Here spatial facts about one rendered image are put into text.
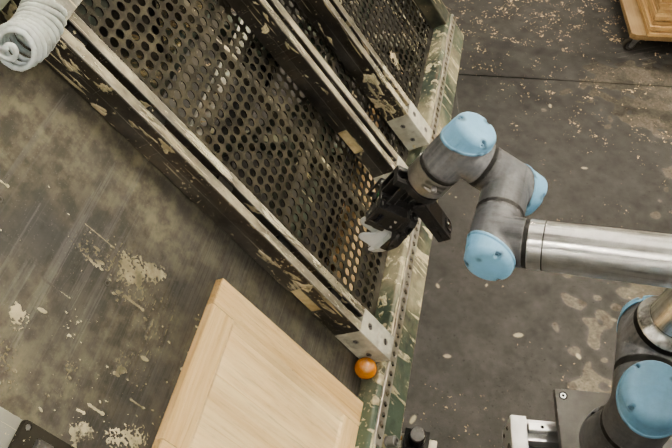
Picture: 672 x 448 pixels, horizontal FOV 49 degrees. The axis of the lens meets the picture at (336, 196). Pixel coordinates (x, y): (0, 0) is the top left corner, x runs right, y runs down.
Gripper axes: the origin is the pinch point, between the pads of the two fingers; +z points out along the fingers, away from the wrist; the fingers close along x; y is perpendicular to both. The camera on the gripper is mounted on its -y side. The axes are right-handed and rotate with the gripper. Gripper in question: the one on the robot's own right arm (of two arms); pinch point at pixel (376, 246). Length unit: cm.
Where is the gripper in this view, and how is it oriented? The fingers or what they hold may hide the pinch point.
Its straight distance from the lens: 139.9
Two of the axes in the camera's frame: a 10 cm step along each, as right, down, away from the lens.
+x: -0.9, 7.5, -6.6
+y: -8.8, -3.7, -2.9
